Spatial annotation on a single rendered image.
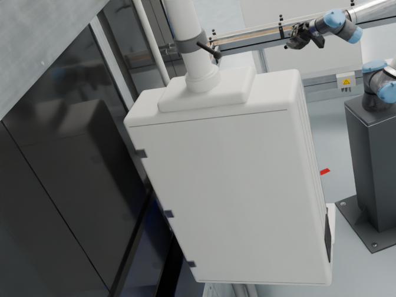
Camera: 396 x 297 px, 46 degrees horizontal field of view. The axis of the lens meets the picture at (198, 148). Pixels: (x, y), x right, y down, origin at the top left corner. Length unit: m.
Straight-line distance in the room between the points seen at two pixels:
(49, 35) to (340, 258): 2.09
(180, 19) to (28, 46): 0.37
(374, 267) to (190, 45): 1.88
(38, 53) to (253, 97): 0.54
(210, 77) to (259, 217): 0.48
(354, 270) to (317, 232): 1.28
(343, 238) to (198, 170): 1.66
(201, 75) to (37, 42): 0.42
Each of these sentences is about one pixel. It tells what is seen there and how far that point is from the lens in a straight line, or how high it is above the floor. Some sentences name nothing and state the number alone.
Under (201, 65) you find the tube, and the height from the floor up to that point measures 1.66.
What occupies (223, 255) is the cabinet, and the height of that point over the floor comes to 0.96.
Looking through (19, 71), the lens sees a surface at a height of 1.85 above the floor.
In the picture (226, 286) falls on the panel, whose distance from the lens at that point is 2.38.
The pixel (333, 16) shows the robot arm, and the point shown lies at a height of 1.39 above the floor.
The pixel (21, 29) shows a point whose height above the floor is 1.91.
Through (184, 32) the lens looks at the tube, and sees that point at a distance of 1.21.
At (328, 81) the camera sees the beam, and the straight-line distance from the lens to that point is 3.38.
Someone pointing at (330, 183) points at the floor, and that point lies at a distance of 3.27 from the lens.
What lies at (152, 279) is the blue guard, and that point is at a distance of 1.59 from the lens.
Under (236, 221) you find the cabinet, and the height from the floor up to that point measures 1.13.
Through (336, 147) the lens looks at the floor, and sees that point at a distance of 3.57.
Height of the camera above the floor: 2.16
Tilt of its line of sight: 33 degrees down
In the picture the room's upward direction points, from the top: 20 degrees counter-clockwise
